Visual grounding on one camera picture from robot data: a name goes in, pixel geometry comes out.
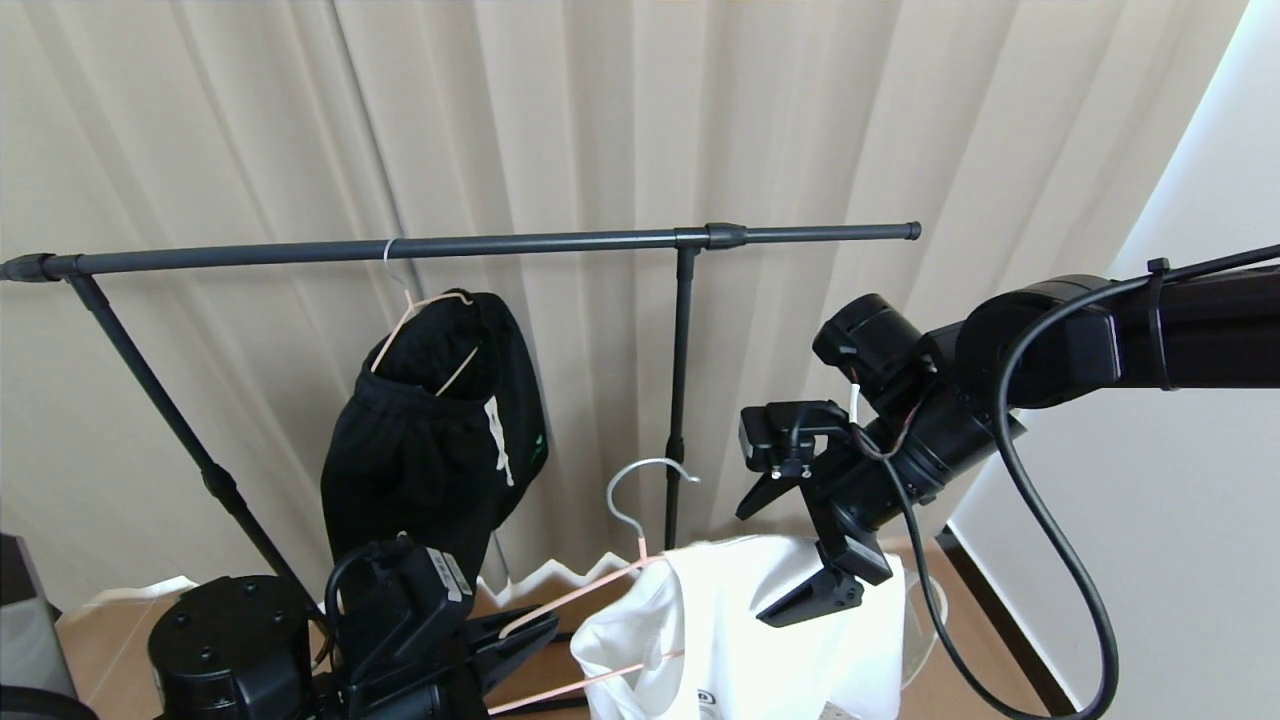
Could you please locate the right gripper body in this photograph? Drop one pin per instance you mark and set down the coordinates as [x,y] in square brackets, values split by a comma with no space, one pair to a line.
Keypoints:
[920,460]

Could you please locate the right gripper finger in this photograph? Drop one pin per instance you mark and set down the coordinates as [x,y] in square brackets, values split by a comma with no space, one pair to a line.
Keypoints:
[815,600]
[780,495]

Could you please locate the white garment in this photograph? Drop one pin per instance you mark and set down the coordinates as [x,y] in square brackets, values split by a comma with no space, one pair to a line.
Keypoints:
[760,620]

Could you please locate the pink clothes hanger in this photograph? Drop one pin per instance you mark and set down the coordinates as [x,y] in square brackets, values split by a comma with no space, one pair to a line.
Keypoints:
[391,340]
[641,550]

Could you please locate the black shorts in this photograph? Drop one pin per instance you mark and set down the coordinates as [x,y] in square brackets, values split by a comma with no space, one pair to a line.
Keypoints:
[420,460]

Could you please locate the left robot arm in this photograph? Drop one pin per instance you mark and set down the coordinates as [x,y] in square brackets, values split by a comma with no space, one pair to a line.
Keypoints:
[230,650]

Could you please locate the white laundry basket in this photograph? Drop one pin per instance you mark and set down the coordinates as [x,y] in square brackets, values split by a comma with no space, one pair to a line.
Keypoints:
[944,610]

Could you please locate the black clothes rack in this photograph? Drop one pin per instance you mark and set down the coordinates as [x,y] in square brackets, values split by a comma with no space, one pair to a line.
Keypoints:
[250,255]

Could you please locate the beige curtain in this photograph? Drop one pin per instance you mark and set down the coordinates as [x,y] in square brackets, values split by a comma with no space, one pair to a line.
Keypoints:
[900,120]

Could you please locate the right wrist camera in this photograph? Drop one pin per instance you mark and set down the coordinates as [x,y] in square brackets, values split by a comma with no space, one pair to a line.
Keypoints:
[790,430]

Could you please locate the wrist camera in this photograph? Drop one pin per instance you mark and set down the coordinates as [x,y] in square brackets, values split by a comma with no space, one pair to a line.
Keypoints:
[790,430]
[400,610]

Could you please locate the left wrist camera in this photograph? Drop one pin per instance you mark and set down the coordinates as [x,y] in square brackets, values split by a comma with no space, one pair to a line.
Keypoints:
[400,610]

